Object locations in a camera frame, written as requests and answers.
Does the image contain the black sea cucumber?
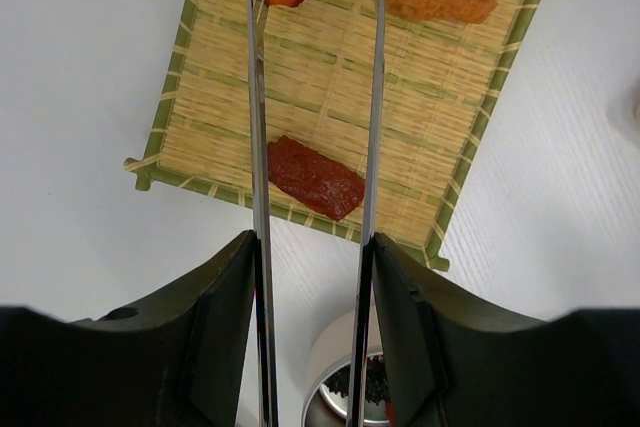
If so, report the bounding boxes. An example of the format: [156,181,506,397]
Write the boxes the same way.
[323,354,391,413]

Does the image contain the metal serving tongs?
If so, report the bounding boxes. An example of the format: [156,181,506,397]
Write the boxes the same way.
[246,0,386,426]

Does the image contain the dark red meat slice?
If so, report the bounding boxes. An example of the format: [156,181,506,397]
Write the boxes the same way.
[267,136,365,221]

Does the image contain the beige steel lunch container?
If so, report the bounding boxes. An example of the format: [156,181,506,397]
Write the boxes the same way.
[300,307,391,426]

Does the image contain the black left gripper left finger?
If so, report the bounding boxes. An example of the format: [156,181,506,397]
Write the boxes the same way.
[1,231,255,426]

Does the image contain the woven bamboo tray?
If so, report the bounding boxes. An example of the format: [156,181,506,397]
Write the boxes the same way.
[125,0,541,270]

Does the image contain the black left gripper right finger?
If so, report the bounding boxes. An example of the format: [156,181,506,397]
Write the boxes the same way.
[373,234,639,426]

